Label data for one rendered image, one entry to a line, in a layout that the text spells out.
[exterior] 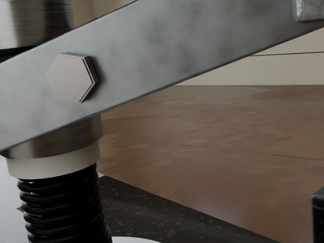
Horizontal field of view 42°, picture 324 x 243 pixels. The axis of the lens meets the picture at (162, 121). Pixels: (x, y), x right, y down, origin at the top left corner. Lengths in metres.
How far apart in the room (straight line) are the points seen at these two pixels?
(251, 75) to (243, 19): 7.04
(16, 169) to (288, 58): 6.71
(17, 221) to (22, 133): 0.38
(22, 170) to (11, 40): 0.09
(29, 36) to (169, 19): 0.11
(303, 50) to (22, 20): 6.62
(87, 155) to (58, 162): 0.02
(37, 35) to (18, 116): 0.06
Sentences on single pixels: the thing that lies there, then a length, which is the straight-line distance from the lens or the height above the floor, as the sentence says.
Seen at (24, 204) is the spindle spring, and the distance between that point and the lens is 0.34.
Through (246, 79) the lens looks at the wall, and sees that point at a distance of 7.33.
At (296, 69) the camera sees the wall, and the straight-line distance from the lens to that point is 6.93.
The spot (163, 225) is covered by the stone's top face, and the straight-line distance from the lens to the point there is 0.54.
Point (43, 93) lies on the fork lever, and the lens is 0.26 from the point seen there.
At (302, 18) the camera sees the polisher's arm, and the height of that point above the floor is 1.11.
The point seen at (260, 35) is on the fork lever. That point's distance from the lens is 0.22.
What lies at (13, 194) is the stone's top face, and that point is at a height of 0.87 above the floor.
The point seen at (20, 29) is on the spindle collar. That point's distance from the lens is 0.30.
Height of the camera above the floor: 1.11
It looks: 12 degrees down
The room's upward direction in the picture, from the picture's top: 7 degrees counter-clockwise
